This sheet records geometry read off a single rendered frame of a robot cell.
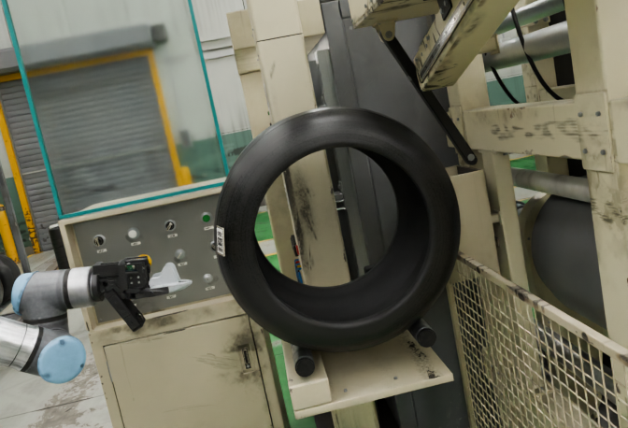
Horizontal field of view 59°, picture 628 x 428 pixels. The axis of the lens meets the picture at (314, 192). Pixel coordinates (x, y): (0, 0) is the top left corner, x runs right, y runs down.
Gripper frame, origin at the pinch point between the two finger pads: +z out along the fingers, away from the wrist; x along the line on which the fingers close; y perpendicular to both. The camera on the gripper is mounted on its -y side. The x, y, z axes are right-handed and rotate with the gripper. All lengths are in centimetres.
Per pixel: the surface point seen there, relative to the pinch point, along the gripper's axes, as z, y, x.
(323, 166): 37, 23, 26
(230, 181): 12.5, 23.8, -8.0
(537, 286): 108, -25, 44
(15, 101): -377, 109, 899
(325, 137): 33.1, 31.6, -11.6
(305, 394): 24.5, -24.3, -11.0
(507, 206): 87, 7, 21
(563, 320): 70, -3, -38
